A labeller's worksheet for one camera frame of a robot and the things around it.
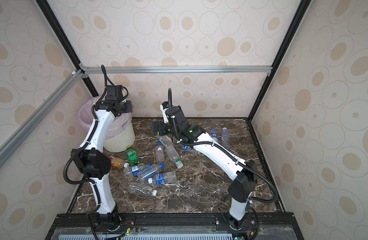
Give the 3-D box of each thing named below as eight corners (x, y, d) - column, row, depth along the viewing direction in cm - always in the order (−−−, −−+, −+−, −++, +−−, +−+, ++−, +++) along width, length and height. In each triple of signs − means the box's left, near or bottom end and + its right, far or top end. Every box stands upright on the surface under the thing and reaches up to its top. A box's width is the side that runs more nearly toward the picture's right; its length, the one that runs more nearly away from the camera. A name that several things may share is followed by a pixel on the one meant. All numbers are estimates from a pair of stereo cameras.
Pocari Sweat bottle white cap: (150, 188, 87) (148, 184, 82) (150, 180, 90) (147, 176, 85) (177, 182, 89) (177, 178, 84) (176, 174, 92) (175, 170, 87)
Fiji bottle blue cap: (156, 164, 96) (155, 161, 94) (156, 144, 106) (155, 142, 104) (164, 163, 97) (164, 160, 94) (163, 143, 107) (163, 141, 104)
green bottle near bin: (130, 170, 94) (127, 166, 90) (127, 149, 103) (125, 145, 99) (139, 167, 95) (137, 163, 91) (136, 147, 105) (134, 142, 101)
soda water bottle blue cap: (144, 184, 88) (142, 181, 84) (138, 174, 92) (136, 171, 88) (158, 174, 92) (157, 170, 88) (152, 165, 96) (150, 161, 92)
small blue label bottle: (123, 174, 92) (120, 170, 88) (127, 166, 95) (125, 162, 91) (138, 178, 90) (136, 174, 86) (142, 170, 94) (140, 166, 90)
